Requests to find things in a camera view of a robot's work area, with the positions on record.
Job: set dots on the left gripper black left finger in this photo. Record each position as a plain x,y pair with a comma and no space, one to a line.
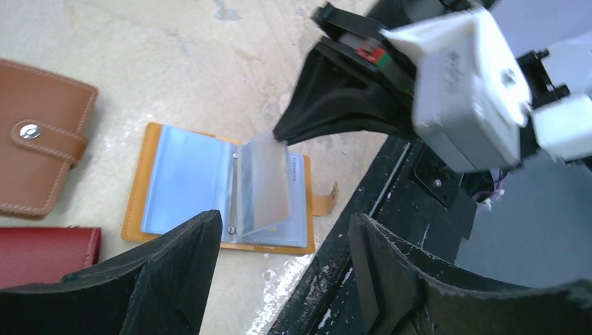
158,287

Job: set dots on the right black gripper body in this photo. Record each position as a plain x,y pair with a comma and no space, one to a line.
365,34

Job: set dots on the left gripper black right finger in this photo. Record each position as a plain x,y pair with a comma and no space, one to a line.
439,296

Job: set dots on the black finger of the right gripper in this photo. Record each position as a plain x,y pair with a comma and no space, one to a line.
338,92

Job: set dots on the orange card holder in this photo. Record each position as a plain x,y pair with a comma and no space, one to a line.
293,237

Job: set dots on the light blue credit card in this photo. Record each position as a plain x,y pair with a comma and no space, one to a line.
192,173

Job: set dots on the dark red card holder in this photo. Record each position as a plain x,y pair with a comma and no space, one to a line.
45,255

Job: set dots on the brown leather card holder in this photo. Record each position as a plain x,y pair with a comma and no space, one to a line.
43,119

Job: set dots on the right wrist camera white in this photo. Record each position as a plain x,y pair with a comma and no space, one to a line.
479,107

